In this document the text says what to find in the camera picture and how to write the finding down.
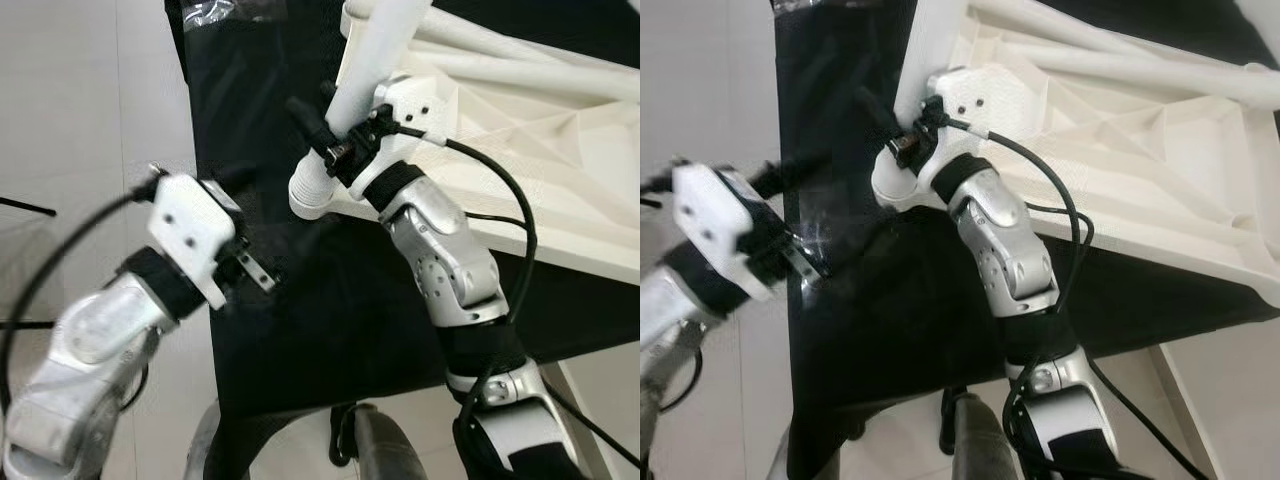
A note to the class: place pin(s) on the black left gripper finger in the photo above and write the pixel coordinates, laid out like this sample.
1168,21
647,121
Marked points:
790,172
232,178

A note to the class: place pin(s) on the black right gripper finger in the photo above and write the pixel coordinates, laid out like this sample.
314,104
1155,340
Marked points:
876,112
310,125

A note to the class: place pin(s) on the white plastic table leg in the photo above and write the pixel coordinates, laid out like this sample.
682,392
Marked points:
1150,72
1080,30
500,40
370,60
540,75
930,60

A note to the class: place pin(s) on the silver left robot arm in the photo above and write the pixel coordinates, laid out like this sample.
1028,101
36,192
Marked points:
90,340
670,320

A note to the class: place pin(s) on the white plastic children table top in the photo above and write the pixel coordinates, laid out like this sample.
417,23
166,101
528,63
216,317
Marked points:
1150,160
560,170

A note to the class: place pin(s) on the clear plastic tape piece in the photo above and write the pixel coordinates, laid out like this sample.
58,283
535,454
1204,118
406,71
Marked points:
215,10
825,235

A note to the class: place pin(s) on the black tablecloth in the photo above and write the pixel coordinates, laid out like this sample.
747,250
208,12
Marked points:
900,320
320,300

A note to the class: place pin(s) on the grey robot left leg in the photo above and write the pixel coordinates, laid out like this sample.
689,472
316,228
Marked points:
782,465
200,450

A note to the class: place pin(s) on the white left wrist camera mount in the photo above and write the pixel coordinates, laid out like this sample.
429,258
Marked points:
715,215
190,225

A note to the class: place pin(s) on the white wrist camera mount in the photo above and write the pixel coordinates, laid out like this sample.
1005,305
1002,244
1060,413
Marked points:
715,215
420,100
190,225
970,95

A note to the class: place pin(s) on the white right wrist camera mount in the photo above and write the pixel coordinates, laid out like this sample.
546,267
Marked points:
420,100
970,95

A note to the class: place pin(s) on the black metal stand frame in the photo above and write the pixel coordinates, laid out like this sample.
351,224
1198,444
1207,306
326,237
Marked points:
30,207

